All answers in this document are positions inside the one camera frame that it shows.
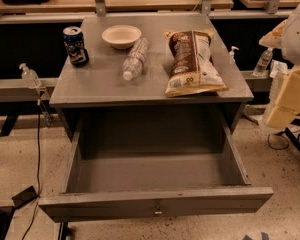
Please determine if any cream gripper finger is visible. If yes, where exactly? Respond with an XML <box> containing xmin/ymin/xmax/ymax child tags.
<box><xmin>275</xmin><ymin>67</ymin><xmax>300</xmax><ymax>114</ymax></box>
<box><xmin>266</xmin><ymin>105</ymin><xmax>295</xmax><ymax>129</ymax></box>

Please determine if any blue pepsi can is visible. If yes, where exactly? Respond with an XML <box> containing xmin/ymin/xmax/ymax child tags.
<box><xmin>63</xmin><ymin>26</ymin><xmax>89</xmax><ymax>67</ymax></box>

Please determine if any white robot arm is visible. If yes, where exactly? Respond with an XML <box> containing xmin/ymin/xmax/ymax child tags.
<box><xmin>259</xmin><ymin>4</ymin><xmax>300</xmax><ymax>129</ymax></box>

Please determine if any grey open top drawer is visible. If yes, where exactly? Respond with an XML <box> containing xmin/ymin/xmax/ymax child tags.
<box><xmin>39</xmin><ymin>104</ymin><xmax>273</xmax><ymax>222</ymax></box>

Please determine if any white packet on shelf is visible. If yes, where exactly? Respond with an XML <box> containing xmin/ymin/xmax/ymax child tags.
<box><xmin>269</xmin><ymin>60</ymin><xmax>288</xmax><ymax>78</ymax></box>

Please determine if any water bottle on shelf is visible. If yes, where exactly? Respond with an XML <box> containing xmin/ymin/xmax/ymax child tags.
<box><xmin>252</xmin><ymin>47</ymin><xmax>273</xmax><ymax>77</ymax></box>

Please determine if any small pump bottle right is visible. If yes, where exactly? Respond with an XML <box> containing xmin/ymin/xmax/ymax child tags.
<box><xmin>229</xmin><ymin>46</ymin><xmax>239</xmax><ymax>64</ymax></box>

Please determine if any brown chip bag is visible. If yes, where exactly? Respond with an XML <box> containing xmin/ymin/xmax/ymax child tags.
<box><xmin>165</xmin><ymin>29</ymin><xmax>227</xmax><ymax>97</ymax></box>

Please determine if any grey cabinet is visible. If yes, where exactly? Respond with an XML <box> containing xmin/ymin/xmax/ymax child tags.
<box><xmin>50</xmin><ymin>13</ymin><xmax>253</xmax><ymax>136</ymax></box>

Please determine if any clear plastic water bottle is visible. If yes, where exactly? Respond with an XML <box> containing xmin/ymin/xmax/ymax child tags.
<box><xmin>122</xmin><ymin>38</ymin><xmax>150</xmax><ymax>81</ymax></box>

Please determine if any white paper bowl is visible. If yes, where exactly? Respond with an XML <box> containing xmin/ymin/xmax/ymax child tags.
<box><xmin>102</xmin><ymin>25</ymin><xmax>141</xmax><ymax>49</ymax></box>

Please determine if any wooden table background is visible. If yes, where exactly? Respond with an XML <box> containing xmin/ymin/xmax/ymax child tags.
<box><xmin>0</xmin><ymin>0</ymin><xmax>200</xmax><ymax>15</ymax></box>

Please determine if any hand sanitizer bottle left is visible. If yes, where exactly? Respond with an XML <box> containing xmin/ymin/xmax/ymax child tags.
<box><xmin>19</xmin><ymin>63</ymin><xmax>41</xmax><ymax>89</ymax></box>

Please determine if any black device on floor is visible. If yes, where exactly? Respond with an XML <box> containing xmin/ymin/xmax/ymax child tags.
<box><xmin>12</xmin><ymin>186</ymin><xmax>37</xmax><ymax>209</ymax></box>

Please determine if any black cables right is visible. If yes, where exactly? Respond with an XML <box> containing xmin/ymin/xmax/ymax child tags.
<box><xmin>267</xmin><ymin>117</ymin><xmax>300</xmax><ymax>165</ymax></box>

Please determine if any black cable left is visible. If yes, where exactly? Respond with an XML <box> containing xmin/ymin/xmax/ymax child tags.
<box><xmin>20</xmin><ymin>98</ymin><xmax>44</xmax><ymax>240</ymax></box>

